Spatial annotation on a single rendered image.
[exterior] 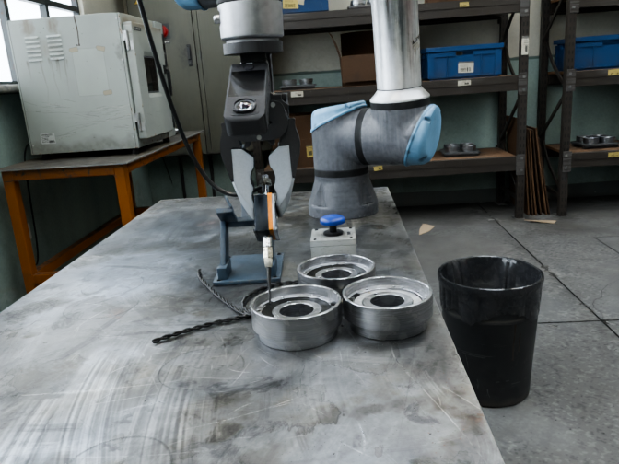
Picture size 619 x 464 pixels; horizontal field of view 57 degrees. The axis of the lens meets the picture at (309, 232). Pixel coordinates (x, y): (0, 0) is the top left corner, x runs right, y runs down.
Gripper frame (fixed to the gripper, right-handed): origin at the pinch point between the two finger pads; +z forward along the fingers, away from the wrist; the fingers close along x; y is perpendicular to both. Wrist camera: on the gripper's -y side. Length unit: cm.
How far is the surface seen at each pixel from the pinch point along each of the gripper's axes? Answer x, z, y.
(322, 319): -6.2, 9.7, -12.5
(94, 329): 22.7, 13.3, -3.3
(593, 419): -88, 93, 87
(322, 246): -6.9, 9.7, 14.6
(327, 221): -7.8, 6.3, 16.3
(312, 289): -5.2, 9.7, -3.7
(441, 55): -98, -22, 342
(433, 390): -16.1, 13.2, -22.5
